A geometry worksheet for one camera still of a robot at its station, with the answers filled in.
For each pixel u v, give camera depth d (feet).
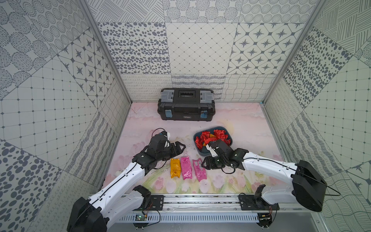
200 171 2.73
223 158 2.08
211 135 3.20
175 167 2.75
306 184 1.35
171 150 2.27
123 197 1.88
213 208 2.40
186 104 3.15
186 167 2.74
